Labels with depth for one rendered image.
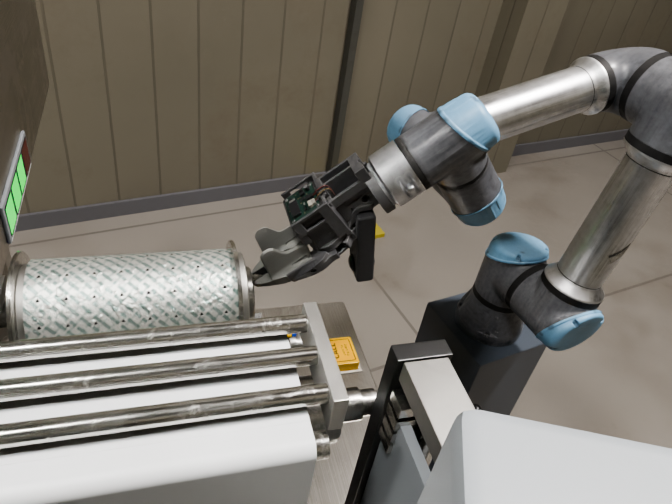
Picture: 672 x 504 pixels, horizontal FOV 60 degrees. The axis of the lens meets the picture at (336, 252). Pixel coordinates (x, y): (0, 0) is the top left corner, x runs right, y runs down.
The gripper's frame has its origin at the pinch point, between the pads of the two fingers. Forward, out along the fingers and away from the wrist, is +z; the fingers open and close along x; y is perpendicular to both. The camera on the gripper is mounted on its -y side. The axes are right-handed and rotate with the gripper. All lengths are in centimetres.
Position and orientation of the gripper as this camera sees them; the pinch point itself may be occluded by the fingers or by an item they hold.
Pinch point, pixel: (264, 277)
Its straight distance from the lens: 78.9
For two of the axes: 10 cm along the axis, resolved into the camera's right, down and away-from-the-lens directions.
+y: -5.1, -5.6, -6.6
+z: -8.2, 5.4, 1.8
